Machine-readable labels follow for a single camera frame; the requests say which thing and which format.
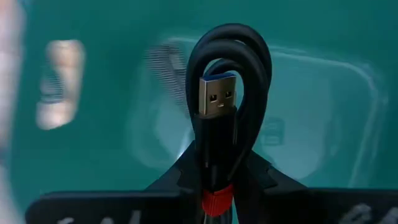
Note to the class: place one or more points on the teal plastic bin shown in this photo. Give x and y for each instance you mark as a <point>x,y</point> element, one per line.
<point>109,140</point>

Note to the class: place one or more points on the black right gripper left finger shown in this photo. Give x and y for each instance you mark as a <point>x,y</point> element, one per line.
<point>182,174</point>

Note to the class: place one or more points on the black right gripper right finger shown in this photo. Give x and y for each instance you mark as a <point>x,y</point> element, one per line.
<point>267,179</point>

